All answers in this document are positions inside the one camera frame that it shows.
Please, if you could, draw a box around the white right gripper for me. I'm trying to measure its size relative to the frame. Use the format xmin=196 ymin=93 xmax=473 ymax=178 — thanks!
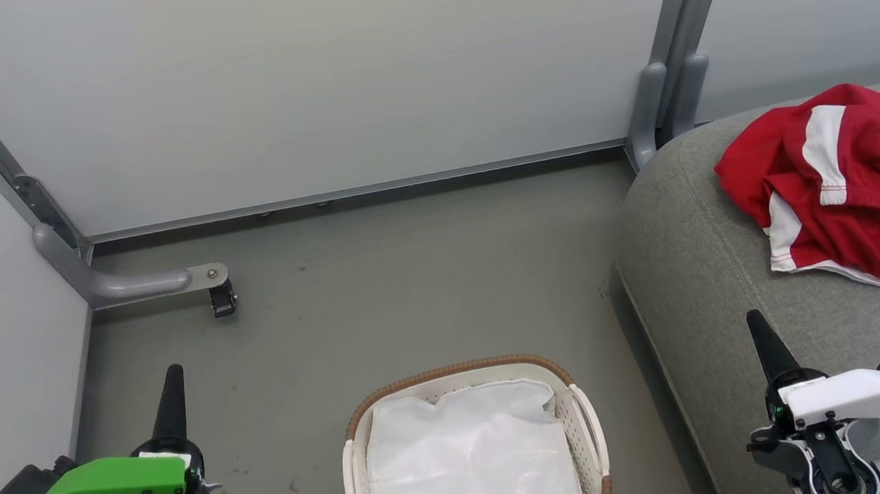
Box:
xmin=740 ymin=302 xmax=880 ymax=494

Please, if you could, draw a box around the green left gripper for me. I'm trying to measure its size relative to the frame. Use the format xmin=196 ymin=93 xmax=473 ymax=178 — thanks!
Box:
xmin=0 ymin=359 xmax=252 ymax=494

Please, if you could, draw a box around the red and white sports jersey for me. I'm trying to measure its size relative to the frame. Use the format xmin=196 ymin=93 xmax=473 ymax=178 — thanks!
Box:
xmin=709 ymin=81 xmax=880 ymax=301

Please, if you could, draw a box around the white basket with brown rim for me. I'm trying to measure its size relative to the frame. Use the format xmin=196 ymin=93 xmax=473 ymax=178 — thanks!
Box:
xmin=336 ymin=348 xmax=613 ymax=494

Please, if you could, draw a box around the white cloth basket liner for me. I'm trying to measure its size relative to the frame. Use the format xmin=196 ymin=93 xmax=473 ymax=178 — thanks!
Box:
xmin=361 ymin=375 xmax=586 ymax=494

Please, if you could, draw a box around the grey fabric sofa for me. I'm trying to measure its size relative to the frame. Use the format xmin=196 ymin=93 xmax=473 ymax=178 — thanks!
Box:
xmin=605 ymin=79 xmax=880 ymax=494

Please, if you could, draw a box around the black caster wheel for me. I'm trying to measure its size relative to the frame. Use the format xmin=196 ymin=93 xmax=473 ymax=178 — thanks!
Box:
xmin=208 ymin=279 xmax=239 ymax=319

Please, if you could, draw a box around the grey curved partition foot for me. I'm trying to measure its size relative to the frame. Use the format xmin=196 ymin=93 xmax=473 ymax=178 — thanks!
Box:
xmin=32 ymin=213 xmax=231 ymax=313

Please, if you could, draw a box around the grey upright partition foot pair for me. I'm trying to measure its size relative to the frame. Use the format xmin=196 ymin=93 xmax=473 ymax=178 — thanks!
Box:
xmin=621 ymin=51 xmax=716 ymax=173

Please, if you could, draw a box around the grey partition bottom rail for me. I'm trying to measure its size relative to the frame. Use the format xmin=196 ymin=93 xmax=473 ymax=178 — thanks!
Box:
xmin=82 ymin=139 xmax=632 ymax=244

